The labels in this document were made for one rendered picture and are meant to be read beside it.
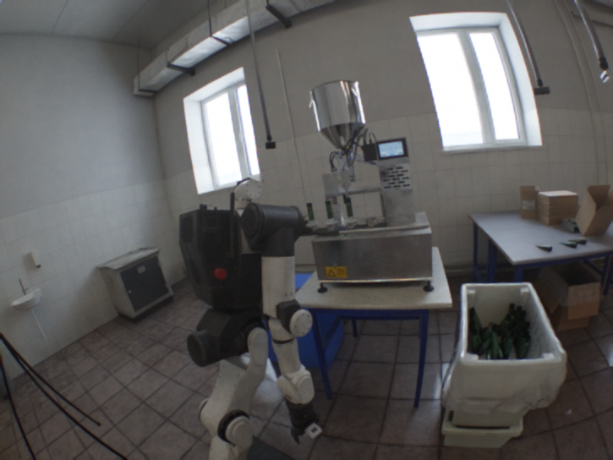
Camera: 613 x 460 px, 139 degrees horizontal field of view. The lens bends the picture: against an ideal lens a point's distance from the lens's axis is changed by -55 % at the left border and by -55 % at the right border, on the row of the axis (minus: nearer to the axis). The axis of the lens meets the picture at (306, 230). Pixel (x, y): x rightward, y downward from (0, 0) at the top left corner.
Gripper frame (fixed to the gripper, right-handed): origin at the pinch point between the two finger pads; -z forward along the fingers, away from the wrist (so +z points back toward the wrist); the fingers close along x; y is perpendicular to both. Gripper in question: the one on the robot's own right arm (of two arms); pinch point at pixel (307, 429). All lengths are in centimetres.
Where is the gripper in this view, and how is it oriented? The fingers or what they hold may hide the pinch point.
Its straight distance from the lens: 103.8
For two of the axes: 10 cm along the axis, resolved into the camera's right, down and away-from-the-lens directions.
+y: -6.9, 0.3, 7.3
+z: -1.6, -9.8, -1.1
